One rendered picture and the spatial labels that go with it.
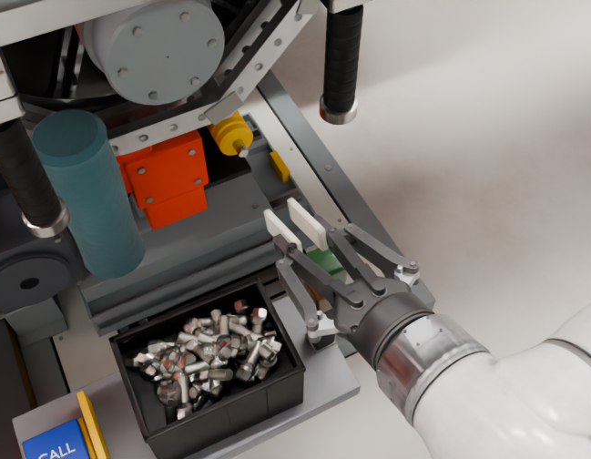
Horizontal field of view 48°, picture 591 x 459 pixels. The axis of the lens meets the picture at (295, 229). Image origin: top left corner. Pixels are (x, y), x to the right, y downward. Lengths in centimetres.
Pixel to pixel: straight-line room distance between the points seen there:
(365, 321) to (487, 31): 165
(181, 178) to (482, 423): 68
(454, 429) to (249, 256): 90
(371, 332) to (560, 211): 119
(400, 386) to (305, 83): 144
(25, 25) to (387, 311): 38
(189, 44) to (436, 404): 42
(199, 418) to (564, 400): 42
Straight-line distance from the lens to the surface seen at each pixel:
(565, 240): 170
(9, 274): 120
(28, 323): 143
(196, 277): 135
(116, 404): 94
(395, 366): 57
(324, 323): 63
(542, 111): 196
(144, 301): 135
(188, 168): 105
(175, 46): 71
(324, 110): 77
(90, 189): 83
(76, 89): 104
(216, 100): 99
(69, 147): 80
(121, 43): 69
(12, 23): 59
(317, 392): 92
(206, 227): 133
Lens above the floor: 131
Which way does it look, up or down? 55 degrees down
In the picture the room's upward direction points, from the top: straight up
